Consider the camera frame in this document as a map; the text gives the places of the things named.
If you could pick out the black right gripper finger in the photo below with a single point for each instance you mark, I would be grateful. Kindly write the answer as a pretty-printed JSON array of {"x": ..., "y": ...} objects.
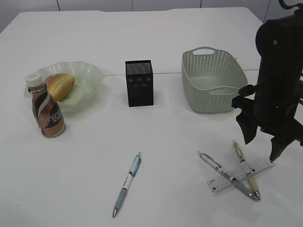
[
  {"x": 278, "y": 146},
  {"x": 248, "y": 125}
]

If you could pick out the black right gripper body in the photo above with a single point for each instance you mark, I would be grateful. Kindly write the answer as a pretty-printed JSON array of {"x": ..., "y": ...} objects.
[{"x": 274, "y": 119}]

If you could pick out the silver grey ballpoint pen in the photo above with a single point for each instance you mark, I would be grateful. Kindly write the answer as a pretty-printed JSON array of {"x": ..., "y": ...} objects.
[{"x": 219, "y": 169}]

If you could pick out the cream yellow ballpoint pen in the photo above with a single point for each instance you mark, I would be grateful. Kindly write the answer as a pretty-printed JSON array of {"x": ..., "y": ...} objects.
[{"x": 246, "y": 172}]

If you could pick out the transparent plastic ruler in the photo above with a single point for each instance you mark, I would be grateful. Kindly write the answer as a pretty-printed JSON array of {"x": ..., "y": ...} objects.
[{"x": 256, "y": 167}]

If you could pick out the sugared toy bread bun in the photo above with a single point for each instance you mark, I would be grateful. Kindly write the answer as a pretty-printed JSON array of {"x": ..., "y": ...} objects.
[{"x": 59, "y": 85}]

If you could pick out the brown Nescafe coffee bottle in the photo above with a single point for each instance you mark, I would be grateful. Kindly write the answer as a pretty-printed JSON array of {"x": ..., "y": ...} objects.
[{"x": 45, "y": 108}]

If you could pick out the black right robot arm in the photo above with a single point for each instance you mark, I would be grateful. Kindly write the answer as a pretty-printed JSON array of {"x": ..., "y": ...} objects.
[{"x": 280, "y": 45}]

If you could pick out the pale green plastic basket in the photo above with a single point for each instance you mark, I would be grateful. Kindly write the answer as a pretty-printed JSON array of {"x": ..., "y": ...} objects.
[{"x": 211, "y": 79}]

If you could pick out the blue grey ballpoint pen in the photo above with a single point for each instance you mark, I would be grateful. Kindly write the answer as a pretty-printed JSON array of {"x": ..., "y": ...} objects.
[{"x": 126, "y": 185}]

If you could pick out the black mesh pen holder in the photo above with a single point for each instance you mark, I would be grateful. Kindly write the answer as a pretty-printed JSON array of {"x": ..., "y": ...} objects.
[{"x": 139, "y": 81}]

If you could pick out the pale green wavy glass plate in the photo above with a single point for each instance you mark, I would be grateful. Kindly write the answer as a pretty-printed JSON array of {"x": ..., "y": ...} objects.
[{"x": 87, "y": 91}]

